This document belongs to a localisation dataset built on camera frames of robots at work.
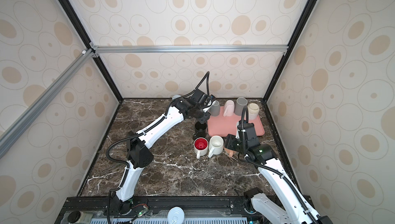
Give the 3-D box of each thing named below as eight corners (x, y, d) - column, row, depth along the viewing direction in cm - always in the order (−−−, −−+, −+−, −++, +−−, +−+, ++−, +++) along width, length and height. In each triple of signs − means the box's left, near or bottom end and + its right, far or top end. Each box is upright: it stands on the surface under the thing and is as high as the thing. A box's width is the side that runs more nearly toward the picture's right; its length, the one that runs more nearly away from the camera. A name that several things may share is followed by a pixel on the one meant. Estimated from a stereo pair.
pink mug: (223, 118, 110) (225, 109, 103) (222, 108, 116) (224, 99, 108) (233, 118, 110) (235, 109, 103) (231, 108, 116) (233, 99, 108)
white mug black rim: (193, 160, 91) (193, 154, 84) (194, 144, 97) (193, 137, 91) (207, 160, 91) (208, 154, 84) (207, 144, 97) (207, 137, 91)
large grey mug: (234, 115, 110) (237, 106, 103) (233, 106, 116) (235, 97, 108) (245, 115, 110) (249, 106, 103) (243, 106, 116) (246, 97, 108)
